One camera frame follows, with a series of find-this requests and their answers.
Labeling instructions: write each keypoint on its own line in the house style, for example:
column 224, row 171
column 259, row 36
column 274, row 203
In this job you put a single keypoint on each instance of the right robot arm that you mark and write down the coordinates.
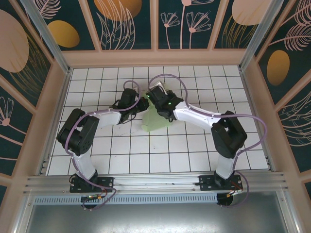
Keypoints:
column 228, row 136

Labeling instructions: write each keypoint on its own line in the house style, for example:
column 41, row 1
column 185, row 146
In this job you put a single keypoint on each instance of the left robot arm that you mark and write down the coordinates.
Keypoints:
column 77, row 136

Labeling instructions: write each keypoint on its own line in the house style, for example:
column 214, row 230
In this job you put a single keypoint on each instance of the grey metal sheet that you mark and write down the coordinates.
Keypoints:
column 155, row 218

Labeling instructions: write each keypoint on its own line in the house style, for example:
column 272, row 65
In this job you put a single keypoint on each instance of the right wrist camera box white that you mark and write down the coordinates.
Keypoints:
column 161, row 87

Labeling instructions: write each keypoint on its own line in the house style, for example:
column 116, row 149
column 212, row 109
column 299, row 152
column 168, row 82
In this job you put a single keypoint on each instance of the aluminium side rail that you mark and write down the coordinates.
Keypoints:
column 248, row 97
column 63, row 93

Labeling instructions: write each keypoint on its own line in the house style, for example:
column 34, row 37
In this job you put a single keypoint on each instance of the aluminium mounting rail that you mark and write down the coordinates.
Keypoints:
column 155, row 180

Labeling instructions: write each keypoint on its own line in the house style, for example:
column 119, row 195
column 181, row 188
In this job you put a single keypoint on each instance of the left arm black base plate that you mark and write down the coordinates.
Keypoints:
column 107, row 182

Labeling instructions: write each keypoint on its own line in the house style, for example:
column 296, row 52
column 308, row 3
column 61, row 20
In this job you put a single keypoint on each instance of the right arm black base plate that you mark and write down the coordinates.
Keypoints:
column 206, row 182

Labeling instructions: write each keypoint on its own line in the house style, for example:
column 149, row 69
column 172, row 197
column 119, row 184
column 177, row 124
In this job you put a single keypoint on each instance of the aluminium frame post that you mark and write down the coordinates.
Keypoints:
column 46, row 31
column 260, row 31

